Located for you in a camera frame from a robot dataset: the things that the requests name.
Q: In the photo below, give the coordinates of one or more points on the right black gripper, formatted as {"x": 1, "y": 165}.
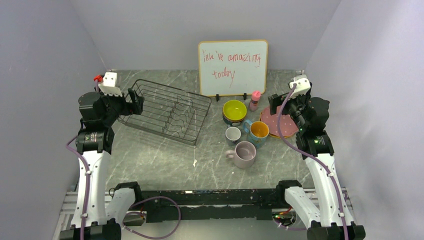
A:
{"x": 275, "y": 100}

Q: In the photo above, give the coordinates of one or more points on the yellow-green bowl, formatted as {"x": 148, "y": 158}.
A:
{"x": 234, "y": 109}

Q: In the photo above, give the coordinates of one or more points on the small grey printed mug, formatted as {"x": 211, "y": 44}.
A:
{"x": 233, "y": 135}

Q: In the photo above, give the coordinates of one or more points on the blue butterfly mug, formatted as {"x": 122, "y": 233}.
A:
{"x": 257, "y": 132}

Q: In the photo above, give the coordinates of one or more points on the grey wire dish rack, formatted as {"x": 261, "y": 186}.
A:
{"x": 169, "y": 112}

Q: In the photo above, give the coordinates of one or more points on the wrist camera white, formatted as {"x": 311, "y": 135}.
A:
{"x": 109, "y": 85}
{"x": 300, "y": 84}

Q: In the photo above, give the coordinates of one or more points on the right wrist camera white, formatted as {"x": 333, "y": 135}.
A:
{"x": 300, "y": 84}

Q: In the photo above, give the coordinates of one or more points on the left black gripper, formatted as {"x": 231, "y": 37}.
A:
{"x": 128, "y": 107}

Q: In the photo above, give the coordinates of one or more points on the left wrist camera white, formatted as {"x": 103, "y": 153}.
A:
{"x": 109, "y": 85}

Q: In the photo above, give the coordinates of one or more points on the whiteboard with yellow frame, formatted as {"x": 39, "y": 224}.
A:
{"x": 232, "y": 67}

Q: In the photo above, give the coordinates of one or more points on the black base frame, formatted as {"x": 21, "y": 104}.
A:
{"x": 218, "y": 204}

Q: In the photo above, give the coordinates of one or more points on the teal white dotted bowl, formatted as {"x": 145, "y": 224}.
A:
{"x": 232, "y": 123}

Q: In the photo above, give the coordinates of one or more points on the small pink bottle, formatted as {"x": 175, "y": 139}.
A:
{"x": 254, "y": 100}

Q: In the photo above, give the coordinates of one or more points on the pink polka dot plate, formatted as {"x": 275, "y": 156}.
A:
{"x": 286, "y": 123}

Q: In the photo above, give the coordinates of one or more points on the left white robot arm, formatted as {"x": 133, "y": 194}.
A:
{"x": 92, "y": 220}

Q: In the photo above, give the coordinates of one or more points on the aluminium rail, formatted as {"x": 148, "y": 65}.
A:
{"x": 69, "y": 203}

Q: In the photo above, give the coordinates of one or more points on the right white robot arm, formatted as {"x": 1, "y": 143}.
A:
{"x": 331, "y": 219}

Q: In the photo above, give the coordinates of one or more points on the grey lilac mug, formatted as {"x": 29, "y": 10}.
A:
{"x": 243, "y": 155}

